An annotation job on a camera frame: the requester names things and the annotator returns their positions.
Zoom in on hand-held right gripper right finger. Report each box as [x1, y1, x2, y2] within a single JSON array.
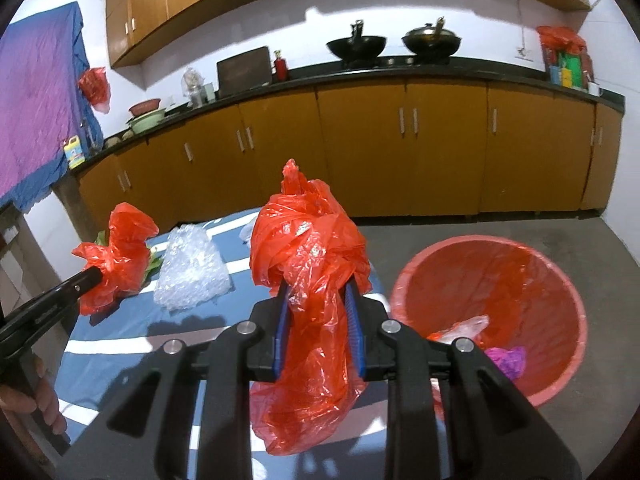
[[344, 282, 583, 480]]

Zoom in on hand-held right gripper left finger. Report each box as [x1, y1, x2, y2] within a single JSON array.
[[55, 282, 293, 480]]

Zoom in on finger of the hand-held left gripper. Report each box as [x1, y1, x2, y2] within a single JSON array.
[[0, 266, 103, 361]]

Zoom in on round orange plastic bag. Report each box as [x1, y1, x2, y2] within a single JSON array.
[[71, 202, 160, 317]]

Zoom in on large orange plastic bag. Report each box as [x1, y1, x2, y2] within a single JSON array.
[[248, 158, 373, 457]]

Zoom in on clear plastic bag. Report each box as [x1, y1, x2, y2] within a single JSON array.
[[427, 315, 491, 348]]

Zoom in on purple plastic bag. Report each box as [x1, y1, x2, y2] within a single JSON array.
[[484, 346, 528, 383]]

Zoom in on red plastic waste basket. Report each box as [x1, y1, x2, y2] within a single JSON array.
[[390, 234, 588, 408]]

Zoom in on person's left hand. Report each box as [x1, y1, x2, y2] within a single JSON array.
[[0, 354, 68, 436]]

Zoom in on blue white striped tablecloth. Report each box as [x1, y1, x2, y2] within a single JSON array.
[[47, 207, 396, 480]]

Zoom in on bubble wrap sheet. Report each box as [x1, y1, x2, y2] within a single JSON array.
[[152, 225, 235, 311]]

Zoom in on yellow detergent bottle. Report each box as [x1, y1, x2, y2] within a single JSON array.
[[62, 135, 86, 170]]

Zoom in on wooden lower cabinets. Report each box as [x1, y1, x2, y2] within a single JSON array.
[[75, 77, 623, 221]]

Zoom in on purple blue hanging cloth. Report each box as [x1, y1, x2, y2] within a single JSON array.
[[0, 1, 103, 211]]

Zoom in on green basin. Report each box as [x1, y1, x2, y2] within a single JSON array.
[[125, 109, 167, 135]]

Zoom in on red basin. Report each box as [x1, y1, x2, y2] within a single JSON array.
[[128, 98, 162, 117]]

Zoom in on red hanging plastic bag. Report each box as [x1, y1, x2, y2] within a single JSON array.
[[77, 66, 112, 115]]

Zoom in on glass jar with plastic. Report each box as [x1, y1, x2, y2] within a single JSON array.
[[181, 66, 207, 108]]

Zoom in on dark wooden cutting board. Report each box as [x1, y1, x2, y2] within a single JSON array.
[[216, 46, 273, 97]]

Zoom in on gas stove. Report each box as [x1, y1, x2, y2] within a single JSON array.
[[340, 55, 453, 68]]

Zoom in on black wok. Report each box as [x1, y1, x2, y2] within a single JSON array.
[[326, 19, 388, 63]]

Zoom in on wok with lid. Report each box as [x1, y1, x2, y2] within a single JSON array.
[[401, 16, 463, 58]]

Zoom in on black countertop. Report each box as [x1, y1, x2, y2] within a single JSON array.
[[75, 55, 626, 171]]

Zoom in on green box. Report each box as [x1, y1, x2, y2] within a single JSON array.
[[559, 51, 582, 86]]

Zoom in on red bag on boxes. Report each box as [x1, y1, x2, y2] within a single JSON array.
[[536, 25, 587, 56]]

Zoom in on white cable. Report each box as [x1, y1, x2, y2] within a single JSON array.
[[517, 0, 606, 53]]

